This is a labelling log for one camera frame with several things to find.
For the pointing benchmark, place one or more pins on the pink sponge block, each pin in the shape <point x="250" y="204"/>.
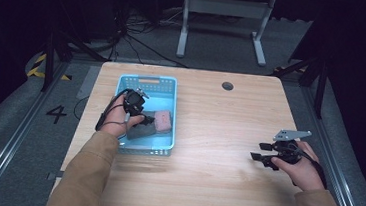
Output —
<point x="163" y="120"/>

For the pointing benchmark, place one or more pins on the white metal desk frame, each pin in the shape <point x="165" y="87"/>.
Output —
<point x="183" y="33"/>

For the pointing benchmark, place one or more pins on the metal floor rail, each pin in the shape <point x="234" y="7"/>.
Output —
<point x="335" y="170"/>
<point x="10" y="141"/>

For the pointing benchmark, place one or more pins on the person's left hand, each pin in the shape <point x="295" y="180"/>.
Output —
<point x="114" y="120"/>

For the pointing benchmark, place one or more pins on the black metal stand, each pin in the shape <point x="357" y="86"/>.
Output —
<point x="50" y="61"/>
<point x="321" y="85"/>

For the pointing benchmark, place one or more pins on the person's right hand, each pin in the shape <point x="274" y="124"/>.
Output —
<point x="303" y="173"/>

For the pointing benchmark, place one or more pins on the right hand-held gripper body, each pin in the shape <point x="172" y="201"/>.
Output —
<point x="285" y="148"/>

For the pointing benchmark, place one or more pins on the dark grey pouch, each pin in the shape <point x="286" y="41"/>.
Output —
<point x="141" y="131"/>

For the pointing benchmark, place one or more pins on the light blue perforated plastic basket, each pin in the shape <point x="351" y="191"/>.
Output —
<point x="164" y="141"/>

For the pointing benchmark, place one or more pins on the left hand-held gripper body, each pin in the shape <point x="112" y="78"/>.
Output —
<point x="134" y="102"/>

